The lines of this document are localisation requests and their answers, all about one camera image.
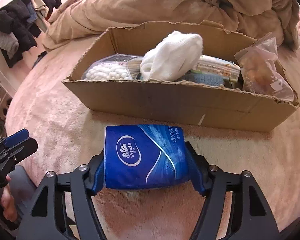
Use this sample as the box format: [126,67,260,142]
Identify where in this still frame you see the blue Vinda tissue pack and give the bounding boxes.
[104,124,190,190]

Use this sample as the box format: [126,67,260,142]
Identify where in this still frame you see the zip bag of cotton swabs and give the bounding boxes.
[81,54,143,81]

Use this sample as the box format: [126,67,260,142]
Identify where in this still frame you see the clear zip bag with snacks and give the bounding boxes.
[234,33,294,102]

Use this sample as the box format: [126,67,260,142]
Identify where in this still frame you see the bear print tissue pack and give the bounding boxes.
[193,55,241,82]

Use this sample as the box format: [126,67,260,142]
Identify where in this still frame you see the white socks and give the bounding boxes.
[140,30,203,81]

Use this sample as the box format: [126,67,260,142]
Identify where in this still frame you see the person's left hand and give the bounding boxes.
[0,184,18,222]

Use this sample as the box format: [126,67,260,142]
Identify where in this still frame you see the grey trouser leg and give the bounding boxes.
[9,165,37,218]

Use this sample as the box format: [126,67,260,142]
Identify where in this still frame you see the black bag on floor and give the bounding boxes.
[33,51,47,68]

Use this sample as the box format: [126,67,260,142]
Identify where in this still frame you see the brown cardboard box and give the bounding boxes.
[63,21,300,132]

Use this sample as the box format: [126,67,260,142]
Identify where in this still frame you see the pile of dark clothes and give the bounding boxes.
[0,0,62,68]

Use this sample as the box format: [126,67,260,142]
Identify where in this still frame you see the blue grey folded cloth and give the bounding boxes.
[135,72,225,87]

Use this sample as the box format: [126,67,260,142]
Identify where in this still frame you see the beige fluffy duvet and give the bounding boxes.
[43,0,300,50]

